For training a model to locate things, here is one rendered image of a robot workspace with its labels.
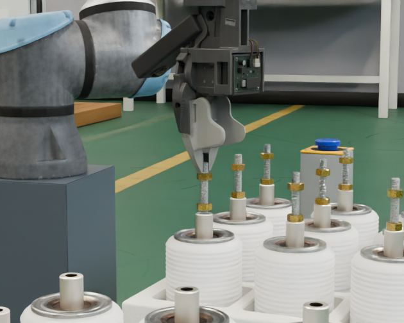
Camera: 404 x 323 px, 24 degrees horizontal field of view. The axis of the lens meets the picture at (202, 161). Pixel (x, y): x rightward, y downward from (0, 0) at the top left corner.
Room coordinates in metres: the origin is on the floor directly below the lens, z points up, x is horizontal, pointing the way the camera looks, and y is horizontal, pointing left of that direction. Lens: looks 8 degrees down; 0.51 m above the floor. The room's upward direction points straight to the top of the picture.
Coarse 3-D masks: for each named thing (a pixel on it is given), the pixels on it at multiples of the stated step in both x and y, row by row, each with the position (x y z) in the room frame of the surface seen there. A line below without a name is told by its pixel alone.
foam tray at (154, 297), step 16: (160, 288) 1.15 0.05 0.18; (128, 304) 1.09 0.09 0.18; (144, 304) 1.09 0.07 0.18; (160, 304) 1.08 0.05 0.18; (240, 304) 1.08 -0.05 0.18; (336, 304) 1.12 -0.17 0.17; (128, 320) 1.09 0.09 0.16; (240, 320) 1.04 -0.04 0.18; (256, 320) 1.03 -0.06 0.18; (272, 320) 1.02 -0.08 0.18; (288, 320) 1.02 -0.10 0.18; (336, 320) 1.02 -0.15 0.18
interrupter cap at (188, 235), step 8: (176, 232) 1.15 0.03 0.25; (184, 232) 1.15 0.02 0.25; (192, 232) 1.15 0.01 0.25; (216, 232) 1.15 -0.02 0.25; (224, 232) 1.15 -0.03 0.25; (232, 232) 1.15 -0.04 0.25; (184, 240) 1.11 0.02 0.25; (192, 240) 1.10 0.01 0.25; (200, 240) 1.10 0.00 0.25; (208, 240) 1.10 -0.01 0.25; (216, 240) 1.10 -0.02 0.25; (224, 240) 1.11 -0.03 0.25
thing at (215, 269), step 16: (176, 240) 1.12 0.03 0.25; (176, 256) 1.10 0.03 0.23; (192, 256) 1.09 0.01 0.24; (208, 256) 1.09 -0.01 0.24; (224, 256) 1.10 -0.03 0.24; (240, 256) 1.12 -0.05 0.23; (176, 272) 1.10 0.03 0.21; (192, 272) 1.09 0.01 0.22; (208, 272) 1.09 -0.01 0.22; (224, 272) 1.10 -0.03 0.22; (240, 272) 1.12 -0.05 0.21; (208, 288) 1.09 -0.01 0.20; (224, 288) 1.10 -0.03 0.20; (240, 288) 1.12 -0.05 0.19; (208, 304) 1.09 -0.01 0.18; (224, 304) 1.10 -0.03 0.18
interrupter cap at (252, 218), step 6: (216, 216) 1.25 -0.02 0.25; (222, 216) 1.25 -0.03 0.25; (228, 216) 1.26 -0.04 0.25; (246, 216) 1.26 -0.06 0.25; (252, 216) 1.26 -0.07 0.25; (258, 216) 1.25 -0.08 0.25; (264, 216) 1.25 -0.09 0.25; (216, 222) 1.22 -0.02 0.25; (222, 222) 1.21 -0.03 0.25; (228, 222) 1.21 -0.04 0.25; (234, 222) 1.21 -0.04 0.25; (240, 222) 1.21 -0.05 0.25; (246, 222) 1.21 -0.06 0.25; (252, 222) 1.21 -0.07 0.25; (258, 222) 1.22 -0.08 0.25
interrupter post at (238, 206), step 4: (232, 200) 1.24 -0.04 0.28; (236, 200) 1.23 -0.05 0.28; (240, 200) 1.23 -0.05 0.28; (244, 200) 1.24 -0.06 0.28; (232, 204) 1.24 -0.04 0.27; (236, 204) 1.23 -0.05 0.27; (240, 204) 1.23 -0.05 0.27; (244, 204) 1.24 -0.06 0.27; (232, 208) 1.24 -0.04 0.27; (236, 208) 1.23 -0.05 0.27; (240, 208) 1.23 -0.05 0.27; (244, 208) 1.24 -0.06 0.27; (232, 212) 1.24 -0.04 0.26; (236, 212) 1.23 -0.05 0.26; (240, 212) 1.23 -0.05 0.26; (244, 212) 1.24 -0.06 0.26; (232, 216) 1.24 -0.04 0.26; (236, 216) 1.23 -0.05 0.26; (240, 216) 1.23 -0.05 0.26; (244, 216) 1.24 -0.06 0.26
